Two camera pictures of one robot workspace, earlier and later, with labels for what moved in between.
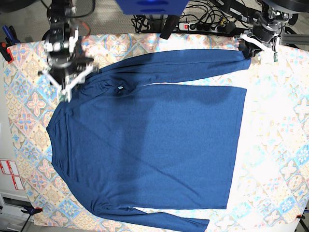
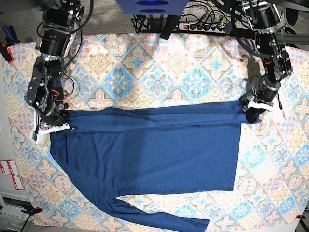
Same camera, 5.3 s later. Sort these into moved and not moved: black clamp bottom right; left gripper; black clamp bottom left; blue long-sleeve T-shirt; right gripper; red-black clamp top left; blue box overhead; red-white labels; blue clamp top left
Moved: blue long-sleeve T-shirt; left gripper; right gripper
Not moved: black clamp bottom left; black clamp bottom right; red-white labels; red-black clamp top left; blue box overhead; blue clamp top left
